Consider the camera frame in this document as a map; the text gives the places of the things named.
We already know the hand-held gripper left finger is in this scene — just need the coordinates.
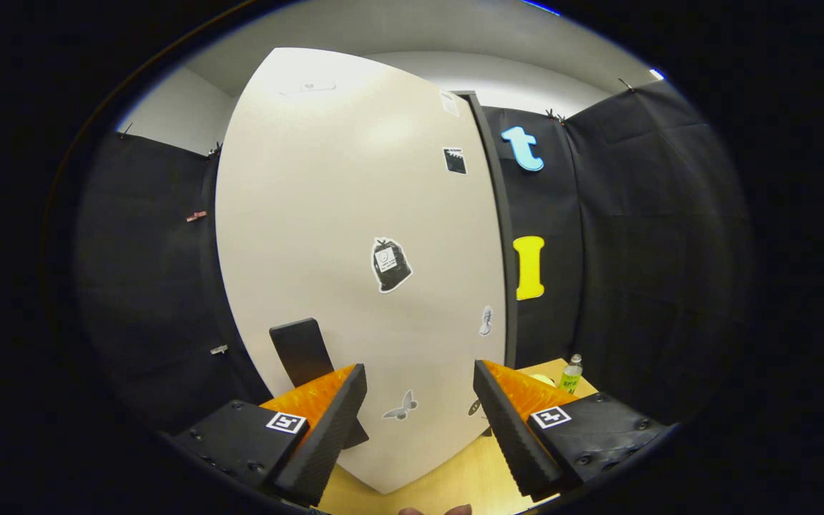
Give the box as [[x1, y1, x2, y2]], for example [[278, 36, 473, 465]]
[[172, 363, 368, 507]]

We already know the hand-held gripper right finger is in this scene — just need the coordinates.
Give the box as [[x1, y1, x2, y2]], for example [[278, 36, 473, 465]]
[[473, 360, 672, 501]]

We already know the black door handle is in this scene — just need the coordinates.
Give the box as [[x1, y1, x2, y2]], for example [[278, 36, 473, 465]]
[[269, 318, 370, 450]]

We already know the beige shoe cabinet door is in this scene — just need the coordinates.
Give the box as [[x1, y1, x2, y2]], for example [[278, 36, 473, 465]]
[[215, 47, 507, 496]]

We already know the green drink bottle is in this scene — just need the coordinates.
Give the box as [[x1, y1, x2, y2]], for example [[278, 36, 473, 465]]
[[559, 353, 584, 394]]

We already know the black backdrop cloth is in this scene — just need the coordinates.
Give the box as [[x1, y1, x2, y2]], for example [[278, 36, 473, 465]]
[[72, 79, 752, 437]]

